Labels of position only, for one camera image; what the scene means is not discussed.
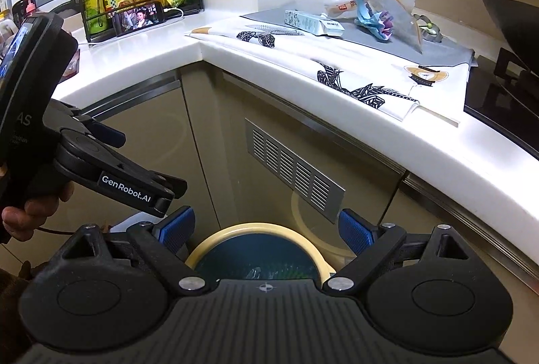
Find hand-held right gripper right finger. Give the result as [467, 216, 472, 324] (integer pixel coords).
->
[322, 208, 478, 298]

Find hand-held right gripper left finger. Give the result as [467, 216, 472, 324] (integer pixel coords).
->
[55, 206, 211, 298]

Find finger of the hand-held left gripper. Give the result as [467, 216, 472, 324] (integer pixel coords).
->
[54, 128, 188, 218]
[51, 99, 127, 150]

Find round yellow-rimmed trash bin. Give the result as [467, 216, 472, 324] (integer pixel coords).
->
[185, 222, 338, 284]

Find flower-shaped metal egg ring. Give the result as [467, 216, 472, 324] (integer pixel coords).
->
[414, 13, 444, 43]

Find person's left hand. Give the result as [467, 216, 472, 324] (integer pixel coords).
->
[1, 180, 75, 237]

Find metal cabinet vent grille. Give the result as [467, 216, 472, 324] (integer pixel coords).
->
[245, 118, 346, 222]

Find beige kitchen cabinet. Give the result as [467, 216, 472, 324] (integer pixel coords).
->
[54, 64, 539, 348]

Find black smartphone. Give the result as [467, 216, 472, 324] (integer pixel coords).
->
[112, 2, 166, 37]

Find wooden chopstick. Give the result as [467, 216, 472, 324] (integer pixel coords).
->
[414, 104, 461, 127]

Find white printed cloth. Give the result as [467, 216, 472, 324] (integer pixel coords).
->
[184, 16, 473, 123]

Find grey mat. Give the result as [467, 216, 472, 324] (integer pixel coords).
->
[241, 5, 479, 68]

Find black gas stove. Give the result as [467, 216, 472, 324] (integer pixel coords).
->
[463, 47, 539, 161]

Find blue purple crumpled wrapper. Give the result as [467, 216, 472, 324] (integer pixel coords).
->
[354, 0, 395, 41]

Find pale green toothpaste box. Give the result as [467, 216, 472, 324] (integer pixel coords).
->
[284, 9, 346, 37]

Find thin wooden skewer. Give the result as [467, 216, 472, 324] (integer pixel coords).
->
[374, 0, 422, 41]

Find black wok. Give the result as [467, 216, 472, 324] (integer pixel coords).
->
[481, 0, 539, 79]

